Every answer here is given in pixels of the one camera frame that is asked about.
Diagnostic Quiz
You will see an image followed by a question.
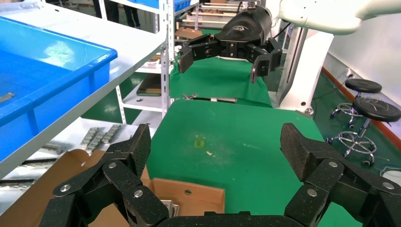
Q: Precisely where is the black seat chrome stool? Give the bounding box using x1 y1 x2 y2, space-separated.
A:
330 78 383 130
325 97 401 167

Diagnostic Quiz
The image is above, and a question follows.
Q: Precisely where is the green table cloth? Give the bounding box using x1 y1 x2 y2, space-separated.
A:
169 55 273 109
146 99 364 227

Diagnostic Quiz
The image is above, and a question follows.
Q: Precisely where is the white metal shelf rack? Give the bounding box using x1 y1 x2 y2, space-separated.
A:
98 0 201 35
0 0 176 181

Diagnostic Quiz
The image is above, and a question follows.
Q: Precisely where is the white base board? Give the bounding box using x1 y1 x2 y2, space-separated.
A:
0 117 159 217

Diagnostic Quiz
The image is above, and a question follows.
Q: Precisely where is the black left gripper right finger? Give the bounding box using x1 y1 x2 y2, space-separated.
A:
279 122 401 227

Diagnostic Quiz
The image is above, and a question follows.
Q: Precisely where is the angled metal plate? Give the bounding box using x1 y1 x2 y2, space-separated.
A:
40 142 65 156

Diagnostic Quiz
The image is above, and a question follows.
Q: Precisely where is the notched metal strip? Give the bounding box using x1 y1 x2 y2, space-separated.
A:
79 127 100 149
94 131 110 145
103 123 123 145

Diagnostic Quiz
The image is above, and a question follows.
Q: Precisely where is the brown cardboard box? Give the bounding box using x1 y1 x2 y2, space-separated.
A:
0 149 226 227

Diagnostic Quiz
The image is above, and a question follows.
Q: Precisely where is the white floor cable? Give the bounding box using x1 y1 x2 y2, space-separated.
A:
374 155 401 180

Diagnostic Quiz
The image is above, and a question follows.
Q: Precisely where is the silver metal bar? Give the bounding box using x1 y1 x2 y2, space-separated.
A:
209 96 239 104

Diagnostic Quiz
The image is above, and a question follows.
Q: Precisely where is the brown cardboard piece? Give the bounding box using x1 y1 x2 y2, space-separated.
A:
174 26 203 40

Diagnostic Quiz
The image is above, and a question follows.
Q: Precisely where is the blue plastic tray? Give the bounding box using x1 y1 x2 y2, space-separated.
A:
0 16 118 162
127 0 192 12

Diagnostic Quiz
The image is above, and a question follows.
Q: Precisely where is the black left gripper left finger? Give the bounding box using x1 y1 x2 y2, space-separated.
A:
39 123 170 227

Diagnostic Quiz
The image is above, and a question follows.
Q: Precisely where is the grey tape strip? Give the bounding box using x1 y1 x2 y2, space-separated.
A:
0 92 16 104

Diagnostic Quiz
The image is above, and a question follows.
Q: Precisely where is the person in dark trousers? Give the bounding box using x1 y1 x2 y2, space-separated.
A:
92 0 120 24
122 0 141 29

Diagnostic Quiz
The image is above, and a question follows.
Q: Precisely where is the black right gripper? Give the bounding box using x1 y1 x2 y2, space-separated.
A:
177 6 284 84

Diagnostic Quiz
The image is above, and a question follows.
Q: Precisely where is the robot torso column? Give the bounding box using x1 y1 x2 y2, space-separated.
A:
275 26 335 116

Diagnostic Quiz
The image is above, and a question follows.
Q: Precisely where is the wooden pallet stack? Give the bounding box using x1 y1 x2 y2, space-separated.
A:
175 1 244 32

